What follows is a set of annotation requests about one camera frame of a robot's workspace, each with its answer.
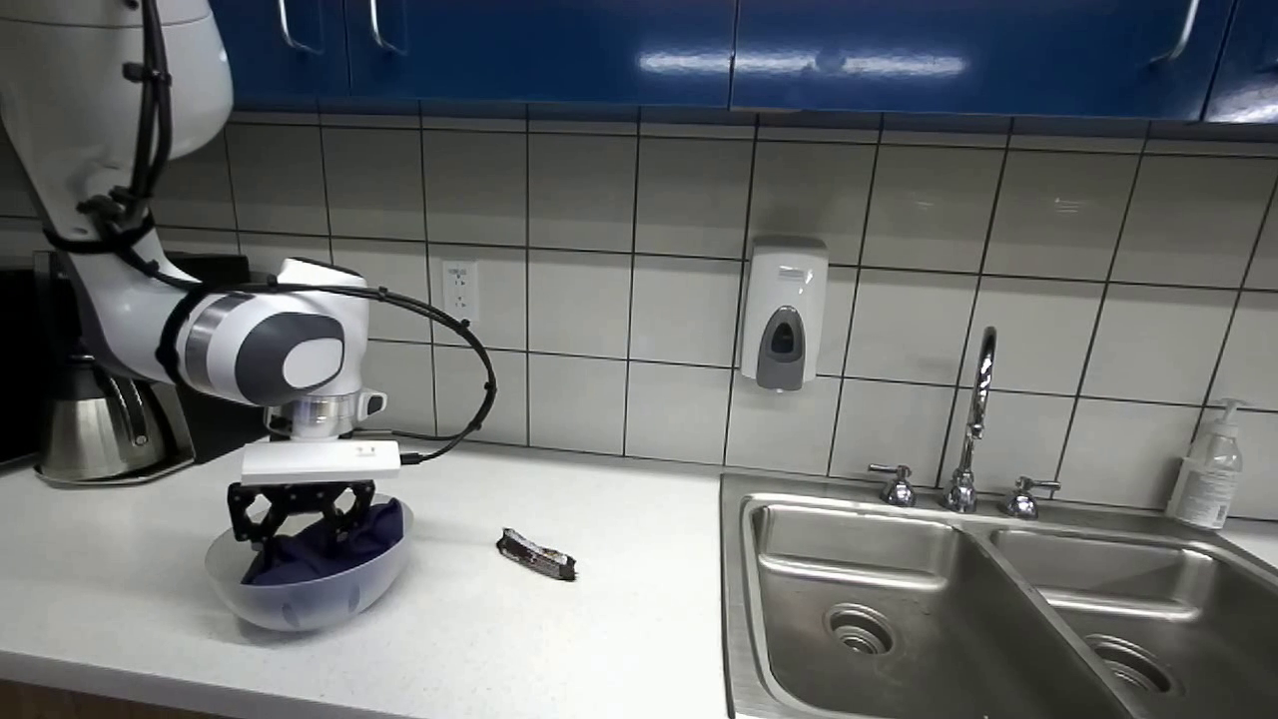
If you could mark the blue wall cabinet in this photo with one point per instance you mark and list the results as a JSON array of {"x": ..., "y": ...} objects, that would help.
[{"x": 799, "y": 63}]

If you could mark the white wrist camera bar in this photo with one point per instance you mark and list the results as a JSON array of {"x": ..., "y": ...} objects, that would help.
[{"x": 322, "y": 461}]

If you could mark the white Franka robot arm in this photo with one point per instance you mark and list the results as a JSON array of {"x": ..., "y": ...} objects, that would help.
[{"x": 123, "y": 304}]

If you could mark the stainless steel double sink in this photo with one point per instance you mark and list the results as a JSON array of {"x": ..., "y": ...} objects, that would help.
[{"x": 960, "y": 613}]

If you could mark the clear soap bottle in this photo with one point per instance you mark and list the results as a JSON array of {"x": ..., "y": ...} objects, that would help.
[{"x": 1209, "y": 474}]

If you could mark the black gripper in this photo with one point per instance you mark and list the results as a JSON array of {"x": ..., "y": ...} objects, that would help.
[{"x": 300, "y": 501}]

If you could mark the small dark wrapper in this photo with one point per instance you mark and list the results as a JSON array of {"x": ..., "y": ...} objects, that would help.
[{"x": 537, "y": 553}]

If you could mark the wooden base cabinet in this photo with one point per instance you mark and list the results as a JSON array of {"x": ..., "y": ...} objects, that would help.
[{"x": 80, "y": 706}]

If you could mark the dark blue cloth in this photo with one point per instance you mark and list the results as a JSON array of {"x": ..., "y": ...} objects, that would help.
[{"x": 334, "y": 548}]

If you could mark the white wall outlet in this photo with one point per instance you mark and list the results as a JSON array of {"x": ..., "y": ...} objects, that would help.
[{"x": 460, "y": 292}]

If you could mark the black steel coffee maker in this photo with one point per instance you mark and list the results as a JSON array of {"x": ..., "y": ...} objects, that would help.
[{"x": 223, "y": 424}]

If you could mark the translucent plastic bowl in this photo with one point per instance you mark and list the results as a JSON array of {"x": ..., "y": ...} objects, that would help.
[{"x": 312, "y": 606}]

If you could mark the white wall soap dispenser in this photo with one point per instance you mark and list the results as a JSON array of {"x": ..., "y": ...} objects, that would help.
[{"x": 783, "y": 313}]

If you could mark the chrome sink faucet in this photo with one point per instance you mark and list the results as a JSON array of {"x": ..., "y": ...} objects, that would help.
[{"x": 976, "y": 401}]

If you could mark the stainless steel carafe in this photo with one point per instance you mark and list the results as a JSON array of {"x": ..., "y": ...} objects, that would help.
[{"x": 85, "y": 424}]

